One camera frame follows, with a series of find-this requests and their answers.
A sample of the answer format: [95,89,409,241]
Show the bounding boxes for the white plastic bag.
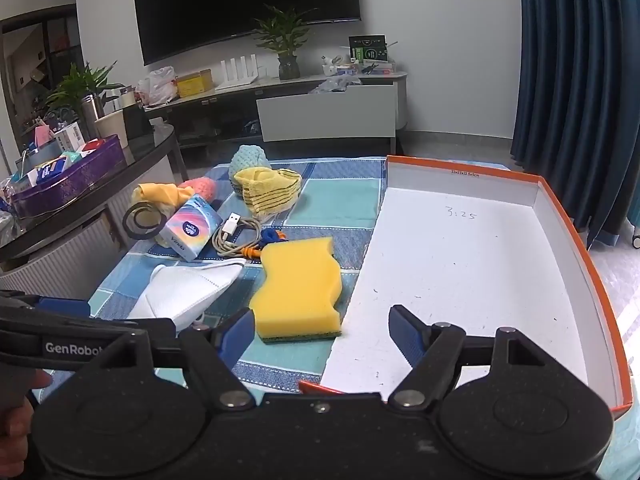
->
[135,66,179,107]

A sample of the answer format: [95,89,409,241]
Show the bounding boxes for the leafy green potted plant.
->
[45,61,126,126]

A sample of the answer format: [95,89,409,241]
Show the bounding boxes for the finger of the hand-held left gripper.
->
[97,317,177,353]
[0,290,92,319]

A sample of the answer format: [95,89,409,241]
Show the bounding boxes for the white router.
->
[216,54,259,90]

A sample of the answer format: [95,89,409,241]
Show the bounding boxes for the green and black box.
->
[348,35,388,63]

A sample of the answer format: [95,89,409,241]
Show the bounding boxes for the blue orange small toy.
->
[240,227,291,263]

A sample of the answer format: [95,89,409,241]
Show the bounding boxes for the clear plastic bag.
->
[310,77,362,94]

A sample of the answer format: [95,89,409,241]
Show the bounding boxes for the white face mask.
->
[126,258,244,328]

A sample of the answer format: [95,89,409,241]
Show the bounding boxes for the black spiral hair tie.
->
[122,202,168,241]

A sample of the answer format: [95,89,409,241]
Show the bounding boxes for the dark blue curtain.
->
[510,0,640,251]

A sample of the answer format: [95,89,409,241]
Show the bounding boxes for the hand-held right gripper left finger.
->
[107,307,257,410]

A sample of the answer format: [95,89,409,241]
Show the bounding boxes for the potted plant in dark vase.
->
[250,4,321,81]

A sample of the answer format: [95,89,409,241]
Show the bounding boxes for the beige paper cup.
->
[94,110,129,149]

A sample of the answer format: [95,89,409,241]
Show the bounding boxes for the clear plastic organizer box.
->
[350,59,397,77]

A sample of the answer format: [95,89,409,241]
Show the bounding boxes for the yellow striped knit cloth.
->
[233,167,303,218]

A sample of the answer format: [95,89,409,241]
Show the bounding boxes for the white USB cable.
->
[211,212,263,261]

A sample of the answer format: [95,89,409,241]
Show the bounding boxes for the yellow sponge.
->
[248,236,343,345]

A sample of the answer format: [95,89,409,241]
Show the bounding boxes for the purple tray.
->
[9,135,127,220]

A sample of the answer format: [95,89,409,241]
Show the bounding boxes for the pink knit ball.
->
[177,178,216,206]

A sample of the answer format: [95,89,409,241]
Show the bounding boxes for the white TV stand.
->
[142,71,408,148]

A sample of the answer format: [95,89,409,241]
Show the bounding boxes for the colourful tissue pack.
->
[159,194,224,263]

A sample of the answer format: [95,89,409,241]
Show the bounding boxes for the white barcode box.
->
[54,122,83,153]

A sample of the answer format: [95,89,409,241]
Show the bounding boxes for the orange and white cardboard box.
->
[298,155,633,421]

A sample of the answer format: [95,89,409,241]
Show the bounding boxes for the person's left hand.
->
[0,369,53,466]

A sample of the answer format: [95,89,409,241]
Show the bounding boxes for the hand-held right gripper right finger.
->
[388,304,551,408]

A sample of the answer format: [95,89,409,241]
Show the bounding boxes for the black television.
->
[131,0,362,66]

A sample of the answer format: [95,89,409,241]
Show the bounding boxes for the round glass table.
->
[0,122,181,301]

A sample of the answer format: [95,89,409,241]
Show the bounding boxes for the pale yellow scrunchie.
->
[131,182,176,210]

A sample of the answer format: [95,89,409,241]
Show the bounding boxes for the blue checked blanket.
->
[87,156,640,480]

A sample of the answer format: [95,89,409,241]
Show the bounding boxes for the steel tumbler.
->
[80,93,106,138]

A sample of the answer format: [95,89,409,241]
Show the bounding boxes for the yellow box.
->
[176,70,214,98]

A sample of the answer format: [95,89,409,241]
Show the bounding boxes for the blue medicine box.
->
[35,157,68,183]

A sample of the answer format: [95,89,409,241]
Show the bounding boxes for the teal knit hat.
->
[228,145,272,193]

